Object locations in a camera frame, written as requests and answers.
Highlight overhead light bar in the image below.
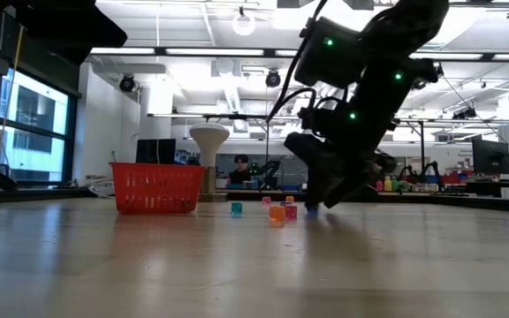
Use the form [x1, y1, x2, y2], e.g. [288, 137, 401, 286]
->
[89, 45, 509, 62]

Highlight red storage bins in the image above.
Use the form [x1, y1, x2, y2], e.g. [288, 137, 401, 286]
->
[442, 170, 475, 186]

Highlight white ring light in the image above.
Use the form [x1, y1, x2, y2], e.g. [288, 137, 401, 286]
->
[231, 11, 257, 36]

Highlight white coiled cable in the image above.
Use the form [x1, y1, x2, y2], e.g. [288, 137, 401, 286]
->
[85, 175, 118, 200]

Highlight white mushroom-shaped lamp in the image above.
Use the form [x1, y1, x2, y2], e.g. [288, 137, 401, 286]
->
[187, 122, 232, 203]

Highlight black computer monitor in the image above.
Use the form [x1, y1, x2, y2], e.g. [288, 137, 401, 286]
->
[471, 136, 509, 176]
[135, 138, 178, 165]

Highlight black background rig frame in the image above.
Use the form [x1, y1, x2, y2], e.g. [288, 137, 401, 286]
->
[203, 113, 271, 171]
[398, 116, 427, 180]

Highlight black red background robots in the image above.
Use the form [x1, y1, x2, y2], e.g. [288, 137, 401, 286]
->
[398, 159, 444, 186]

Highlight black round ceiling camera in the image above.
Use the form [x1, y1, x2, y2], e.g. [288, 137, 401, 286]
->
[118, 73, 137, 93]
[264, 69, 282, 88]

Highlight dark framed window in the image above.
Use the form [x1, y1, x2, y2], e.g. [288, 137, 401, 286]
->
[0, 65, 79, 185]

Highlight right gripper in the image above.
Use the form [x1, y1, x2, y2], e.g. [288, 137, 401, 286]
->
[284, 103, 399, 216]

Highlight red plastic basket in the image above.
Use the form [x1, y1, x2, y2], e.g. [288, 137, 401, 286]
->
[109, 162, 207, 216]

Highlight person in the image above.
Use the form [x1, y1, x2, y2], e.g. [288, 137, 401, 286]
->
[227, 153, 255, 186]

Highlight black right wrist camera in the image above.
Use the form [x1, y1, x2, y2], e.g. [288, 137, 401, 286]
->
[298, 105, 330, 133]

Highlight black ceiling track camera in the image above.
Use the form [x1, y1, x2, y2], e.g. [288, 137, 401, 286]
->
[452, 105, 479, 121]

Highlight black background desk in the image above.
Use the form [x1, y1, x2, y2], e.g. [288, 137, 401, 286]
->
[466, 180, 509, 199]

